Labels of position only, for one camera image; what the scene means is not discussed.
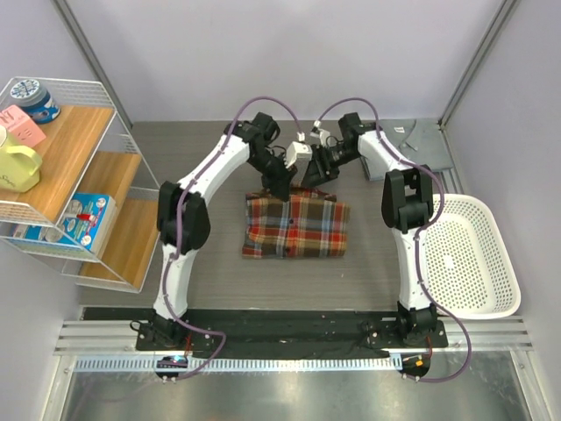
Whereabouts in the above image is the red brown plaid shirt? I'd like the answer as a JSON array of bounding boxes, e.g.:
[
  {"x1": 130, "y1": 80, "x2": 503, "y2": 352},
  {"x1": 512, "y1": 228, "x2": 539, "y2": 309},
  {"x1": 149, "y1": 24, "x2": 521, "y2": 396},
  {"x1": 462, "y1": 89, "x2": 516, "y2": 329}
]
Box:
[{"x1": 241, "y1": 187, "x2": 351, "y2": 259}]

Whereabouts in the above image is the yellow plastic pitcher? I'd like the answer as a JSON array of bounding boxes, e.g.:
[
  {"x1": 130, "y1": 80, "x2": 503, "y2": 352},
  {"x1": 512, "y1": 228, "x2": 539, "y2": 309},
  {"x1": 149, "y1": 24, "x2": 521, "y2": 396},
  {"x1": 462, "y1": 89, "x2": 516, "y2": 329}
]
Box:
[{"x1": 0, "y1": 126, "x2": 43, "y2": 193}]

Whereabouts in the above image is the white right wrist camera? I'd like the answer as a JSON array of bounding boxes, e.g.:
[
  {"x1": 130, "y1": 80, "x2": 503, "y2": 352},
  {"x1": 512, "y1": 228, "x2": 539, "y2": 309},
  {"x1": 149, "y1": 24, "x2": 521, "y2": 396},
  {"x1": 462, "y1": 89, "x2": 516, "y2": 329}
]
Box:
[{"x1": 309, "y1": 120, "x2": 331, "y2": 147}]

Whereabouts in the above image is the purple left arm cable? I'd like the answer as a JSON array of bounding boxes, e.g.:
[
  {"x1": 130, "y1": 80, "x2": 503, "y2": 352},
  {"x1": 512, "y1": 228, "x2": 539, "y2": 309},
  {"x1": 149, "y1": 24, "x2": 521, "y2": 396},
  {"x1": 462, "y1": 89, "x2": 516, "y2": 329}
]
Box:
[{"x1": 160, "y1": 96, "x2": 306, "y2": 382}]

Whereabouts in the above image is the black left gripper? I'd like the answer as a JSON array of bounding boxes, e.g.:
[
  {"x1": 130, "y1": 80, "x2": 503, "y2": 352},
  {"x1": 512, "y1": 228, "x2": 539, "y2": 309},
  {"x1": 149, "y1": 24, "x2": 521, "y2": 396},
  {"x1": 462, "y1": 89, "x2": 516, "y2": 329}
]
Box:
[{"x1": 247, "y1": 149, "x2": 297, "y2": 203}]

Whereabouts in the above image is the white perforated plastic basket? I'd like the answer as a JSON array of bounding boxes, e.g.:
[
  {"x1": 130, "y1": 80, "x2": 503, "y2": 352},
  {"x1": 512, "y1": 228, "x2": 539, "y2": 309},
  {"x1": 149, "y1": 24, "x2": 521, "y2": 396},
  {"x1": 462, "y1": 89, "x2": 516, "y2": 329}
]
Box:
[{"x1": 425, "y1": 194, "x2": 522, "y2": 320}]

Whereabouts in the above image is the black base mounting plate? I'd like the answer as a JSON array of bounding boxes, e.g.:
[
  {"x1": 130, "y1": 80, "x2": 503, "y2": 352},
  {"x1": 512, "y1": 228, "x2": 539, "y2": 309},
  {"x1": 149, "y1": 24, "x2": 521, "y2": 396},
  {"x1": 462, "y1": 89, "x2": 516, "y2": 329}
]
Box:
[{"x1": 84, "y1": 307, "x2": 448, "y2": 357}]

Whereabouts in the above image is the white slotted cable duct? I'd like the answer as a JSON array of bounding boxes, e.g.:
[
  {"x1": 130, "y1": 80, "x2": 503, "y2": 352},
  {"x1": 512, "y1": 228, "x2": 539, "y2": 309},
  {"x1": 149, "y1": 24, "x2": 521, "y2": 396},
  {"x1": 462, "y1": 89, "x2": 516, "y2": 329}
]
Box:
[{"x1": 74, "y1": 354, "x2": 402, "y2": 374}]

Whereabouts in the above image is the pink small box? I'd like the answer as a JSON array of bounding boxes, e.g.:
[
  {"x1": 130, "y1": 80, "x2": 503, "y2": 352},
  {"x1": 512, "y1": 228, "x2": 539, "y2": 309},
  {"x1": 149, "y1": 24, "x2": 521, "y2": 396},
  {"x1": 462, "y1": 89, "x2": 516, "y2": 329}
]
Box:
[{"x1": 1, "y1": 105, "x2": 46, "y2": 148}]

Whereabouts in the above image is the folded grey button shirt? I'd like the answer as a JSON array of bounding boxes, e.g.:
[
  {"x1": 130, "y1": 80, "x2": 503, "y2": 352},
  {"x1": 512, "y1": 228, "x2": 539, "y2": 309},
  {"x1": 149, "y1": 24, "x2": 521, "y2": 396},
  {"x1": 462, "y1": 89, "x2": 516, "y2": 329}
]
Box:
[{"x1": 380, "y1": 118, "x2": 453, "y2": 173}]

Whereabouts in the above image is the aluminium frame rail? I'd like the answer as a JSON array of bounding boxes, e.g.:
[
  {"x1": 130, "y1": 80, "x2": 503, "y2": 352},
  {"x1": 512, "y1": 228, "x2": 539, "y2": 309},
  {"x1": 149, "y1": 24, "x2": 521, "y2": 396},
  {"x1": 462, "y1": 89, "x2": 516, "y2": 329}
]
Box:
[{"x1": 54, "y1": 316, "x2": 534, "y2": 355}]

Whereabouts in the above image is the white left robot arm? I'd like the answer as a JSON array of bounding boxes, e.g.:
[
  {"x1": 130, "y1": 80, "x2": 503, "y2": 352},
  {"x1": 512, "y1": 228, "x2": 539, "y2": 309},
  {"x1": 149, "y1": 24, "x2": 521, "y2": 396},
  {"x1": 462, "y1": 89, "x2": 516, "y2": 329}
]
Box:
[{"x1": 153, "y1": 112, "x2": 295, "y2": 350}]

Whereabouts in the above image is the blue product box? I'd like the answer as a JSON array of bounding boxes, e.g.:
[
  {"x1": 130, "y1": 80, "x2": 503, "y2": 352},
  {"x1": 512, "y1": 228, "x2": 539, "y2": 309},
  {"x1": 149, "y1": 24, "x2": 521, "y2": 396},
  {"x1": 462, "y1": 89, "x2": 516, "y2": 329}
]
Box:
[{"x1": 9, "y1": 192, "x2": 117, "y2": 255}]

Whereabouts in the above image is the blue round tin can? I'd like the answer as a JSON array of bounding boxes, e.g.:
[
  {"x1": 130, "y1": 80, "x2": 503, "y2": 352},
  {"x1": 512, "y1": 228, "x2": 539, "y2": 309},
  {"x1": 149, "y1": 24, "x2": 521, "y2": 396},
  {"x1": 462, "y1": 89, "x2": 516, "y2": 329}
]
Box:
[{"x1": 10, "y1": 79, "x2": 60, "y2": 125}]

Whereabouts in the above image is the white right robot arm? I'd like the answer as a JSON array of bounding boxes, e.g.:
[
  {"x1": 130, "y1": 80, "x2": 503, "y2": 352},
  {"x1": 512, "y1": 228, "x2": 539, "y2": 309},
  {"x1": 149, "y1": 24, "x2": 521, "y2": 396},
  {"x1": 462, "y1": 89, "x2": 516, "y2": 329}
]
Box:
[{"x1": 302, "y1": 113, "x2": 437, "y2": 346}]

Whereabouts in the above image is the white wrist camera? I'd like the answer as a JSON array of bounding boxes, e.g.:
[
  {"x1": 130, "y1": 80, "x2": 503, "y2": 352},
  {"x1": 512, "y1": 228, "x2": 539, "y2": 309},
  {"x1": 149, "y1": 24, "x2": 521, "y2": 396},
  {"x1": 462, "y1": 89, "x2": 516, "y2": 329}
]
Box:
[
  {"x1": 309, "y1": 120, "x2": 331, "y2": 147},
  {"x1": 284, "y1": 132, "x2": 313, "y2": 168}
]

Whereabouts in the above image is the white wire wooden shelf rack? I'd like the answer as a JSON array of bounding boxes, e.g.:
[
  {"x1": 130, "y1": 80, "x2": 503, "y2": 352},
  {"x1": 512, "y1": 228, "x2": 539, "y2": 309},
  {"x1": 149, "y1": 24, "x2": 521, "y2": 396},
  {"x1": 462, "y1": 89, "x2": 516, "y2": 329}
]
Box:
[{"x1": 1, "y1": 78, "x2": 159, "y2": 293}]

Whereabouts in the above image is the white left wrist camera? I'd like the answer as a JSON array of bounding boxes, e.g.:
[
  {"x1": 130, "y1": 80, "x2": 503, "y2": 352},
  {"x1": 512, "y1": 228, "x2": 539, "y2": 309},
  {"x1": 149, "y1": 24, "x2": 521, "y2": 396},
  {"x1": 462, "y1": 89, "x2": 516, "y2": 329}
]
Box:
[{"x1": 284, "y1": 132, "x2": 313, "y2": 168}]

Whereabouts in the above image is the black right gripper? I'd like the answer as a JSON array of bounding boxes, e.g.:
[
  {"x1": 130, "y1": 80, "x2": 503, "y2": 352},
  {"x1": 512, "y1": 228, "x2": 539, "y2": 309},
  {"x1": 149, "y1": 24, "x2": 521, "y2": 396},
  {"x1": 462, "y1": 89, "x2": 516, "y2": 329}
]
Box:
[{"x1": 302, "y1": 143, "x2": 362, "y2": 188}]

